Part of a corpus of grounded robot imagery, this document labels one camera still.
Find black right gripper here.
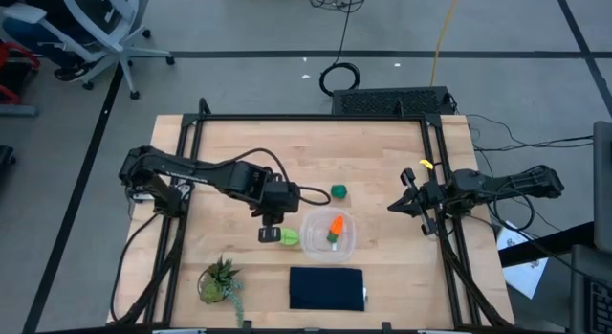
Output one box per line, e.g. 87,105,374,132
387,167,454,237

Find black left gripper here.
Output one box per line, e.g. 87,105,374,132
251,180,302,243

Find lime green toy produce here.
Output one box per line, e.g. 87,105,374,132
279,227,301,247

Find orange toy carrot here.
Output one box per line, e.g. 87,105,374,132
326,214,345,244

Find clear plastic tupperware container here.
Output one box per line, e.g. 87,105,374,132
299,207,358,264

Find potted succulent plant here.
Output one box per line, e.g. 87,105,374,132
197,255,246,328

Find dark blue folded cloth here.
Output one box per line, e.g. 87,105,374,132
289,266,367,312

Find black computer case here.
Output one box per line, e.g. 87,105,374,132
332,86,455,118

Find white paper sheet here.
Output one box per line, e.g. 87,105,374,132
496,220,550,301

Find grey desk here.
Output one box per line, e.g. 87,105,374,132
570,121,612,334

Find white office chair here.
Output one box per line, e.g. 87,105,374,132
2,0,176,100

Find red black bag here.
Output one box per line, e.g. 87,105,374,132
0,40,42,105

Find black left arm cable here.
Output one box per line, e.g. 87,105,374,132
195,146,333,207

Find black aluminium table frame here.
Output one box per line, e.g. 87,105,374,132
107,97,515,333

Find black hanging coiled cable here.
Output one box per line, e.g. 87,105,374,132
301,0,370,98

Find yellow hanging cable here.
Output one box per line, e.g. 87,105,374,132
429,0,461,88

